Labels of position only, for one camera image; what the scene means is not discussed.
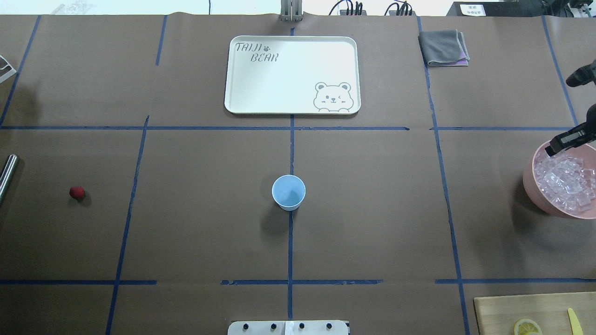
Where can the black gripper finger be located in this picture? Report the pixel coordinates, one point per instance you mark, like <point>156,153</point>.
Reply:
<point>554,147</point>
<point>587,131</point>

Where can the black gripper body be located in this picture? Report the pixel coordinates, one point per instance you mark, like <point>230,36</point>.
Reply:
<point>569,138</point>

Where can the pink bowl of ice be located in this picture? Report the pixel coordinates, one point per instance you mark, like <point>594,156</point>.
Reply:
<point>562,185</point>

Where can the light blue paper cup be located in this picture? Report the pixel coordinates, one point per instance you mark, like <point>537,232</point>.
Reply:
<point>288,191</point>

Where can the black power box with label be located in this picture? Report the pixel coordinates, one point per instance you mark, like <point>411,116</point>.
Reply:
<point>507,8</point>

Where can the grey folded cloth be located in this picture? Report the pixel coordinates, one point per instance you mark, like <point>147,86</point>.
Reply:
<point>444,48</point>

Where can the yellow plastic knife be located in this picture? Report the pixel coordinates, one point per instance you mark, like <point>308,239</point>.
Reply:
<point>575,325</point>

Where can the wooden cutting board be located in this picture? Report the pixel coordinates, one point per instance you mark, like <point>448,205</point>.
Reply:
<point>496,315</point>

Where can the yellow lemon slices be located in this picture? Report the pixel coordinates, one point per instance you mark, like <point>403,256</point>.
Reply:
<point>526,327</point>

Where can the cream bear serving tray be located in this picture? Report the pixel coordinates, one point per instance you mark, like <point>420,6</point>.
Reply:
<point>316,75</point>

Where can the red strawberry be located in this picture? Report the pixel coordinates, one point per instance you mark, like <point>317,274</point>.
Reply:
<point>77,193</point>

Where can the steel muddler with black tip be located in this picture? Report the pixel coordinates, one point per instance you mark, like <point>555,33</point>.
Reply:
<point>7,173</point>

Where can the aluminium frame post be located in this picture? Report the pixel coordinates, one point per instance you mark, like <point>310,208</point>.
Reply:
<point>291,10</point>

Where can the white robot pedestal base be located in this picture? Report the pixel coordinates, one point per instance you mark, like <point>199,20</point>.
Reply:
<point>289,327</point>

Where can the cup rack with handle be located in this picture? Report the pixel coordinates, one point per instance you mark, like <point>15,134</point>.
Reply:
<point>6,70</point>

